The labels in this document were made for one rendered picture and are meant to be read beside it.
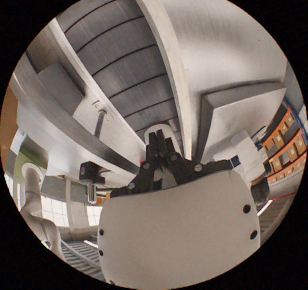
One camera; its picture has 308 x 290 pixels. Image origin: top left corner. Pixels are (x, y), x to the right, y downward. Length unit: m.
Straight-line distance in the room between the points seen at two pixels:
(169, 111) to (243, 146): 0.31
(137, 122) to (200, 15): 0.22
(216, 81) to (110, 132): 0.27
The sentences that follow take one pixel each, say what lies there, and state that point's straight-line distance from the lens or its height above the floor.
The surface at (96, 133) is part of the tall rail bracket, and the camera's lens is 0.17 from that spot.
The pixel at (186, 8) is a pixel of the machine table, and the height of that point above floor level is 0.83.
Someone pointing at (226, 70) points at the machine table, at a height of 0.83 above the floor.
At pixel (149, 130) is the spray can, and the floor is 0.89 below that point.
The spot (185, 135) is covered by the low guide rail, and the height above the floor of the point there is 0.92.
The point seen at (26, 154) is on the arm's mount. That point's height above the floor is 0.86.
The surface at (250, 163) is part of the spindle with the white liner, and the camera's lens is 0.39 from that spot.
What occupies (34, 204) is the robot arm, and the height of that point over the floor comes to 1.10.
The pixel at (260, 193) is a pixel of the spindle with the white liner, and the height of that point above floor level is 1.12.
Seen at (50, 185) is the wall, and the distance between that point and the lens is 5.72.
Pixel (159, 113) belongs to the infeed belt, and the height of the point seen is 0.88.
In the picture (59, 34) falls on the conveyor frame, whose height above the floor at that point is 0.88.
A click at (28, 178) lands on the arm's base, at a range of 0.70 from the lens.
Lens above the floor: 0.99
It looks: 36 degrees down
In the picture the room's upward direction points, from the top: 167 degrees clockwise
